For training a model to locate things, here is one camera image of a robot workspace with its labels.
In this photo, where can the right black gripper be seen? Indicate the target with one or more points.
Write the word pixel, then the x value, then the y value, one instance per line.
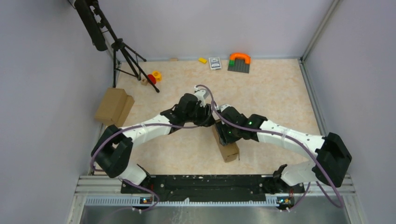
pixel 221 128

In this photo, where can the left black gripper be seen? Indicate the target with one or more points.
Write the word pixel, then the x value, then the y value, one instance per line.
pixel 202 109

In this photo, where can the brown cardboard box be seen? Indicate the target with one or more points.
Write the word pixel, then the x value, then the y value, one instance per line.
pixel 229 152
pixel 114 107

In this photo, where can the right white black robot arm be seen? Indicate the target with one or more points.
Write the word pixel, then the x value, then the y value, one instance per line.
pixel 328 158

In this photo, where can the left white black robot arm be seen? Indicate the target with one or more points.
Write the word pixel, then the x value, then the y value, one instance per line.
pixel 113 150

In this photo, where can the playing card deck box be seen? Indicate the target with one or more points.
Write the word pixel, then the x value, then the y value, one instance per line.
pixel 214 63

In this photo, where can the folded brown cardboard box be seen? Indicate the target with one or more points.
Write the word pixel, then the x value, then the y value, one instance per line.
pixel 114 107

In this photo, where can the yellow round toy disc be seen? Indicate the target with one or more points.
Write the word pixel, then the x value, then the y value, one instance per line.
pixel 157 75

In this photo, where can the red round toy disc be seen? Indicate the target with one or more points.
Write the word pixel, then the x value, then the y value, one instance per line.
pixel 152 79

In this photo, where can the yellow small block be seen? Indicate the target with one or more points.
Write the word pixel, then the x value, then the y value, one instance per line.
pixel 202 60

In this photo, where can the small wooden cube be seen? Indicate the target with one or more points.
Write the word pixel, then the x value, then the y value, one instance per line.
pixel 144 82

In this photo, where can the small wooden block far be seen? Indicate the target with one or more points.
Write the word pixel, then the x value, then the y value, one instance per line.
pixel 174 59

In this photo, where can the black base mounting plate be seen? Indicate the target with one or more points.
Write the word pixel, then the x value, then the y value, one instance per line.
pixel 218 188

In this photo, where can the grey building baseplate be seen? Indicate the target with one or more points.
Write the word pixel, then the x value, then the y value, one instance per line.
pixel 239 66

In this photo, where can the orange arch block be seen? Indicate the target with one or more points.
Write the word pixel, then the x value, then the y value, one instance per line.
pixel 237 55

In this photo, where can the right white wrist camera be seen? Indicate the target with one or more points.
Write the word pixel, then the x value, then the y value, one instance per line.
pixel 221 108

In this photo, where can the black camera tripod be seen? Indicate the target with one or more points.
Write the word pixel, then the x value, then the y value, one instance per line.
pixel 104 38

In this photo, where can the aluminium frame rail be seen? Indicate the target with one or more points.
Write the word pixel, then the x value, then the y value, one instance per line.
pixel 100 190

